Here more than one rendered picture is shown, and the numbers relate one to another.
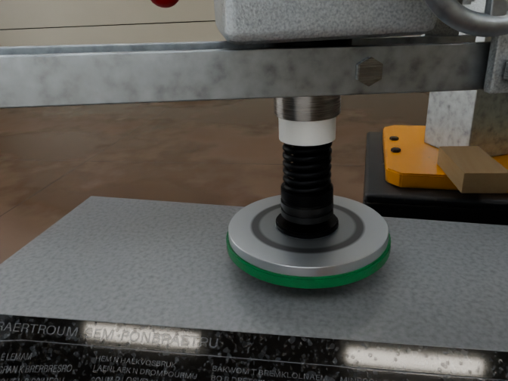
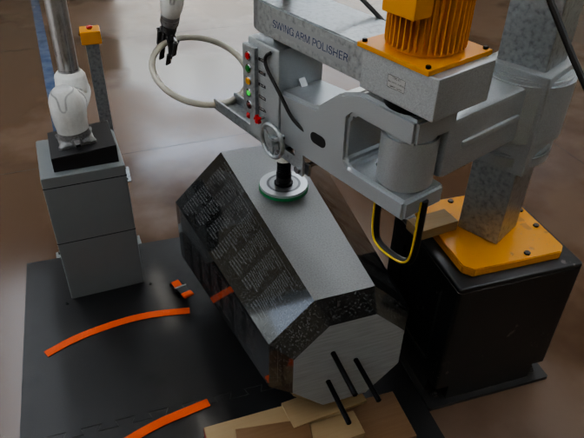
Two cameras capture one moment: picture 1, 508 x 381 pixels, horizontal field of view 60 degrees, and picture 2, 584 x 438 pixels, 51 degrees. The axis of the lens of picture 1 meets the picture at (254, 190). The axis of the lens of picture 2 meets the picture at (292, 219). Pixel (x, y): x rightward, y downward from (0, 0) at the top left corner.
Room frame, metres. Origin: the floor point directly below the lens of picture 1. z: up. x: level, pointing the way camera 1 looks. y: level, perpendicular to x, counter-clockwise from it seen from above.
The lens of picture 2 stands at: (-0.69, -1.97, 2.41)
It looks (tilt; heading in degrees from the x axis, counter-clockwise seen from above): 37 degrees down; 56
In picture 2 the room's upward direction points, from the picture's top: 2 degrees clockwise
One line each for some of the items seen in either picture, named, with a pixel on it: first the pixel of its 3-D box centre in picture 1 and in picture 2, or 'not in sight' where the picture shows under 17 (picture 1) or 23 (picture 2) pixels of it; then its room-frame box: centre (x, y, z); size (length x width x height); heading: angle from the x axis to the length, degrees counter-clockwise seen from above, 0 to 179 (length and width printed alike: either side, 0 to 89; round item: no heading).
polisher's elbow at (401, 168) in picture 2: not in sight; (407, 154); (0.59, -0.72, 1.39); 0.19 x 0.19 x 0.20
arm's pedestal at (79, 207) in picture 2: not in sight; (92, 215); (-0.12, 0.86, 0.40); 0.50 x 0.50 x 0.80; 79
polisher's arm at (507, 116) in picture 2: not in sight; (490, 110); (1.04, -0.67, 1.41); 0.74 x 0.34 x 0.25; 7
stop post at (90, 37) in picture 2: not in sight; (103, 108); (0.29, 1.80, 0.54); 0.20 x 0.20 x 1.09; 75
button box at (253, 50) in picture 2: not in sight; (251, 79); (0.41, -0.01, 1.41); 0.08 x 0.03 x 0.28; 96
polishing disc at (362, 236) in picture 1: (306, 227); (283, 183); (0.53, -0.07, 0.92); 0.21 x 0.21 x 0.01
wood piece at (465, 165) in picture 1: (470, 168); (431, 224); (1.01, -0.53, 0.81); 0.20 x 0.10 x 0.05; 173
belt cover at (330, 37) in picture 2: not in sight; (350, 45); (0.56, -0.42, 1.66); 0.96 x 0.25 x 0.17; 96
